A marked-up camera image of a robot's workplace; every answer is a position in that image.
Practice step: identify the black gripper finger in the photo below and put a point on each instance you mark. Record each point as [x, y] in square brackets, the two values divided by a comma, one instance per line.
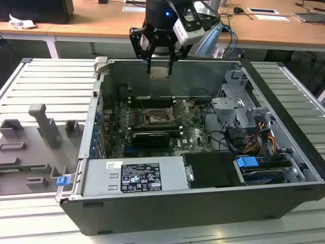
[138, 40]
[172, 58]

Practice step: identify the silver square CPU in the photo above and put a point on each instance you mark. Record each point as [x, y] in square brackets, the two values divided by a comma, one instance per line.
[159, 72]

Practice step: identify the CPU socket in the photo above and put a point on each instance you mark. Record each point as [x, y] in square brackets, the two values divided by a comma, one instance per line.
[157, 118]

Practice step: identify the wooden office desk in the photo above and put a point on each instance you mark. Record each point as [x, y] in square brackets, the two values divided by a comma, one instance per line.
[101, 23]

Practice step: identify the pale blue teach pendant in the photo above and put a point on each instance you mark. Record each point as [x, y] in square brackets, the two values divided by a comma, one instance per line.
[210, 38]

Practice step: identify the black RAM slots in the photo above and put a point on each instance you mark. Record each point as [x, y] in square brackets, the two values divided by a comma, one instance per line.
[149, 101]
[157, 128]

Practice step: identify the grey metal disk bay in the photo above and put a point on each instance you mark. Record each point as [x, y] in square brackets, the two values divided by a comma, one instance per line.
[228, 111]

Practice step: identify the black computer mouse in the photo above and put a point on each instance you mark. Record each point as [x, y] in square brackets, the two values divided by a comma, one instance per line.
[238, 10]

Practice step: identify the black graphics card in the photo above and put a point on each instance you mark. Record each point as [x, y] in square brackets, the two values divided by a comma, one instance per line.
[149, 139]

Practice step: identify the green motherboard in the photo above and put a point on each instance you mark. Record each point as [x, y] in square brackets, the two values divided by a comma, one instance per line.
[193, 142]

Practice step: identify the black monitor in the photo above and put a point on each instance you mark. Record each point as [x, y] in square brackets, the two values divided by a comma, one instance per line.
[38, 10]

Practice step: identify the white paper sheet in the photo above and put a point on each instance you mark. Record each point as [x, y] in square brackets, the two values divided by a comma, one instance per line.
[273, 17]

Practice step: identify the crumpled white paper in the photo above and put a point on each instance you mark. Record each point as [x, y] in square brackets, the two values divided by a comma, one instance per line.
[19, 22]

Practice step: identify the grey parts rack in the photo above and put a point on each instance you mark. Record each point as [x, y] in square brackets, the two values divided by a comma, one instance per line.
[48, 127]

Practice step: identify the hard disk in blue carrier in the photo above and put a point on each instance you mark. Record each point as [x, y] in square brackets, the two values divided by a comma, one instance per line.
[247, 162]

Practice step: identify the grey power supply unit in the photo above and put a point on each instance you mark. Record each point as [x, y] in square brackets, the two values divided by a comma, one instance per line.
[101, 178]

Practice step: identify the black open PC case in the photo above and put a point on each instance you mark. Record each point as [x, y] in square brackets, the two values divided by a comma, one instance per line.
[177, 216]

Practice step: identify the blue case latch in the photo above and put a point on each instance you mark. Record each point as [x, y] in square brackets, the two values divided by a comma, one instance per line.
[62, 181]

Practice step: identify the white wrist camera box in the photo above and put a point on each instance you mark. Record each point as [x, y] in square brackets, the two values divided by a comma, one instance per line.
[189, 28]

